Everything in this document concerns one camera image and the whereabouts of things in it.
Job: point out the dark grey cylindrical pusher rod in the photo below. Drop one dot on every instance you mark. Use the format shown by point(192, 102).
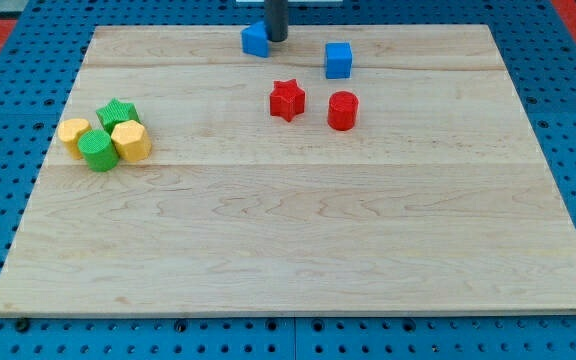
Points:
point(276, 19)

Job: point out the blue triangle block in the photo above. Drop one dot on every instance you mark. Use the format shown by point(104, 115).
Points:
point(254, 40)

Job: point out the red cylinder block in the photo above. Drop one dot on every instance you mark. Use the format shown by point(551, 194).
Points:
point(342, 110)

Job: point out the blue cube block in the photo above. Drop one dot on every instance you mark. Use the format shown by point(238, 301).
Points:
point(338, 60)

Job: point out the green cylinder block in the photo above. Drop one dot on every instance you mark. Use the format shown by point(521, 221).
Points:
point(98, 151)

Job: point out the yellow hexagon block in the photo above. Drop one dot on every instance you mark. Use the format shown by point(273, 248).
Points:
point(131, 141)

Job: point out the light wooden board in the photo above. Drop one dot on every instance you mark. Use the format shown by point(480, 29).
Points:
point(438, 202)

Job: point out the green star block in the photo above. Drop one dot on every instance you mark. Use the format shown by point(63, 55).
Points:
point(116, 112)

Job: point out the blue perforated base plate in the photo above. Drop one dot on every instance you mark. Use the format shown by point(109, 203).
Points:
point(38, 65)

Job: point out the yellow heart block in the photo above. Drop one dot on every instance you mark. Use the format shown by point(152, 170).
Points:
point(69, 132)

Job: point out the red star block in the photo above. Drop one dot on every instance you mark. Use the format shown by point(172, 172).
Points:
point(287, 99)

